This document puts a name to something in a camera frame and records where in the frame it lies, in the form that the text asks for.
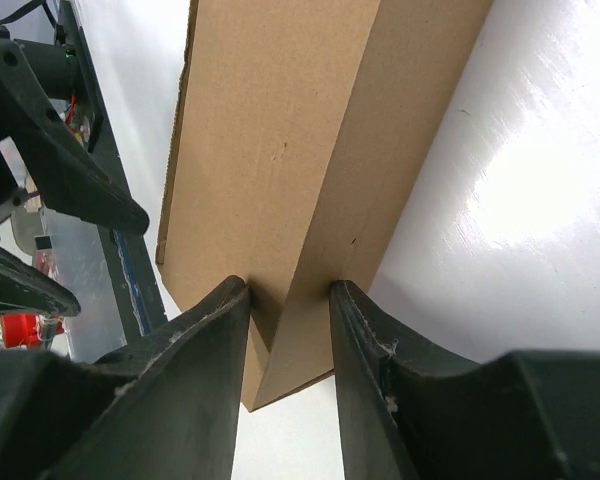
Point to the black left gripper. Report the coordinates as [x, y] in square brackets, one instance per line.
[66, 175]

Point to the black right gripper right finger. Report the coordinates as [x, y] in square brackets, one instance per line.
[410, 409]

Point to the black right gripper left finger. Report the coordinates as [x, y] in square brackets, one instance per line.
[163, 407]

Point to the brown cardboard paper box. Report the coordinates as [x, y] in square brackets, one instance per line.
[300, 129]

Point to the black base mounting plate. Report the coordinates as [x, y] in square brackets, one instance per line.
[106, 266]

